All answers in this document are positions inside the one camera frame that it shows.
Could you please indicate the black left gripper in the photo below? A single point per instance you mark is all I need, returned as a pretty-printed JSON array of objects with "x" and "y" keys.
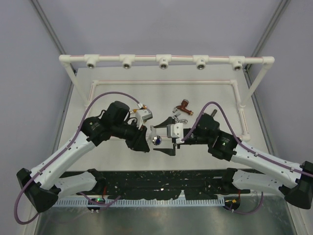
[{"x": 139, "y": 142}]

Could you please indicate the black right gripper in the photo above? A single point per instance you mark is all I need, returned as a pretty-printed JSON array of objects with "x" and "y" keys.
[{"x": 169, "y": 151}]

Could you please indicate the white chrome knob faucet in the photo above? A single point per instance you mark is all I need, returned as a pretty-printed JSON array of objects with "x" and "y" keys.
[{"x": 153, "y": 137}]

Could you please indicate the white pipe frame rack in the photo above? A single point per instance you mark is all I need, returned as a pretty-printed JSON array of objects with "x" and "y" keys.
[{"x": 201, "y": 61}]

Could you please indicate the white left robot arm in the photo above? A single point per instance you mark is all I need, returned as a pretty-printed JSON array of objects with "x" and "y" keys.
[{"x": 44, "y": 184}]

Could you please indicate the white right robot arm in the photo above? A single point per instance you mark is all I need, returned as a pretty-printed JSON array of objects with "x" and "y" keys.
[{"x": 291, "y": 181}]

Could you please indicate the chrome silver faucet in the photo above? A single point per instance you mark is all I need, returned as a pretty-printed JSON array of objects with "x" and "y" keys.
[{"x": 178, "y": 120}]

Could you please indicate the orange faucet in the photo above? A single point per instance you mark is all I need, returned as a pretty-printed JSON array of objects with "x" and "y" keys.
[{"x": 132, "y": 111}]

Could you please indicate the red brown faucet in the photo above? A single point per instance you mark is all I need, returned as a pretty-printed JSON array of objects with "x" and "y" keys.
[{"x": 183, "y": 107}]

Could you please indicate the dark grey lever faucet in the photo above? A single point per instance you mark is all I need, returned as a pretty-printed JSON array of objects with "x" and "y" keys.
[{"x": 214, "y": 112}]

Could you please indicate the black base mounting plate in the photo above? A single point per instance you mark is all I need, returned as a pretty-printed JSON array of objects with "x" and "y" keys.
[{"x": 162, "y": 185}]

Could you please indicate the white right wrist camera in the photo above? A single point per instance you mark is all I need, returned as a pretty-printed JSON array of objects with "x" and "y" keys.
[{"x": 175, "y": 131}]

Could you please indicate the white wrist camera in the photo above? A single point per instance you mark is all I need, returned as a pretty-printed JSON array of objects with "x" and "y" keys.
[
  {"x": 175, "y": 131},
  {"x": 142, "y": 116}
]

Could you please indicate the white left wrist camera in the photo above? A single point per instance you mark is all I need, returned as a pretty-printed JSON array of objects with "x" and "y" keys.
[{"x": 142, "y": 116}]

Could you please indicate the white slotted cable duct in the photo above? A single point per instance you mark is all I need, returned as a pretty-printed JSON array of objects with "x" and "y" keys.
[{"x": 180, "y": 202}]

